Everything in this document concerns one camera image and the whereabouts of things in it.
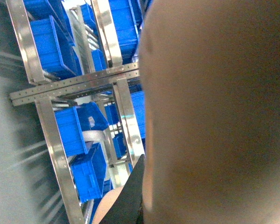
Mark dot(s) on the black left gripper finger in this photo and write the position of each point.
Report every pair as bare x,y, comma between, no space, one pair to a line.
123,205

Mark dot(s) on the beige plastic dustpan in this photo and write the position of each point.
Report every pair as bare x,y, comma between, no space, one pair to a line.
210,70

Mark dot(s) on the stainless steel shelf rack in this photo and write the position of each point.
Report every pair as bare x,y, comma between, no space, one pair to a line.
80,61

